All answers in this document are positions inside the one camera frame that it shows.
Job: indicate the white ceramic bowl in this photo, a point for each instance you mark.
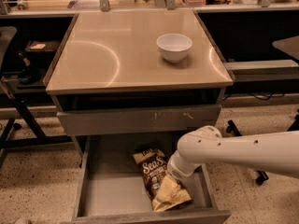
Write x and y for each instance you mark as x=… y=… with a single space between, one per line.
x=174 y=47

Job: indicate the grey drawer cabinet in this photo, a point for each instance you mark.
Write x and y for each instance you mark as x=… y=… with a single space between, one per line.
x=110 y=60

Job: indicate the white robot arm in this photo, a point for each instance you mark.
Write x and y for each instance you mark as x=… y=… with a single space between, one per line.
x=276 y=153

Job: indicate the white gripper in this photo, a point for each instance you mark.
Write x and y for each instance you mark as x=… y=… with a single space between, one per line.
x=179 y=174

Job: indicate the brown sea salt chip bag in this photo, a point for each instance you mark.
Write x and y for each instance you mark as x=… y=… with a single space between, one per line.
x=153 y=166

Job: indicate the open grey middle drawer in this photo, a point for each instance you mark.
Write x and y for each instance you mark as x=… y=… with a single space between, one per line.
x=111 y=188

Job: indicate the black wheeled stand base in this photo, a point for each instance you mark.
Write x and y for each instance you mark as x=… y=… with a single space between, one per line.
x=262 y=175

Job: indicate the dark box on shelf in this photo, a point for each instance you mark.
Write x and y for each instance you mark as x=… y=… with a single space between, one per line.
x=41 y=50

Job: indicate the closed grey top drawer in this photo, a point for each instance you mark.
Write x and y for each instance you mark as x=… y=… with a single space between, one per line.
x=138 y=120

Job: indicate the black chair left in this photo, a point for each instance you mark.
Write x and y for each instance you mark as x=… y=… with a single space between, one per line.
x=7 y=33

